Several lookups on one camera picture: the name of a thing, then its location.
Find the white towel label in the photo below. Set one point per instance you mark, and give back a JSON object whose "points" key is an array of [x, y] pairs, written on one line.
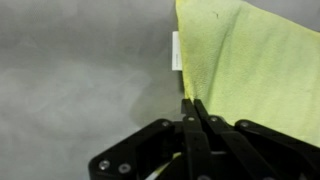
{"points": [[177, 50]]}

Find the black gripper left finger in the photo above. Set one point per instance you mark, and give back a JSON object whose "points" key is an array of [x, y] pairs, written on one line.
{"points": [[196, 150]]}

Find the yellow microfibre towel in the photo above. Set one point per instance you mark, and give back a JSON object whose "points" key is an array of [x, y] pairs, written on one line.
{"points": [[250, 66]]}

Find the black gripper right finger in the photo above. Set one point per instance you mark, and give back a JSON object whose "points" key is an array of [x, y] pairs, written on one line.
{"points": [[240, 153]]}

